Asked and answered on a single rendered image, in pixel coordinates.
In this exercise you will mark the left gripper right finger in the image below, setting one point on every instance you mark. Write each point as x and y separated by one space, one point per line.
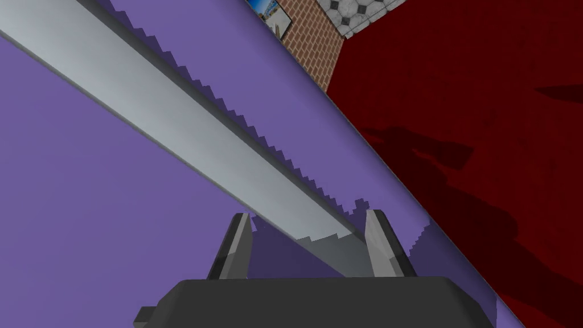
383 250

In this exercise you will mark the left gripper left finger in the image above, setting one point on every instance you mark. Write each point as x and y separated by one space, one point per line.
233 253

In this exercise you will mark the purple door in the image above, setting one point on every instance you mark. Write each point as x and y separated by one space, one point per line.
77 205

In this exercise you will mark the framed wall picture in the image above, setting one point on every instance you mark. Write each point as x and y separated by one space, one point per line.
273 13

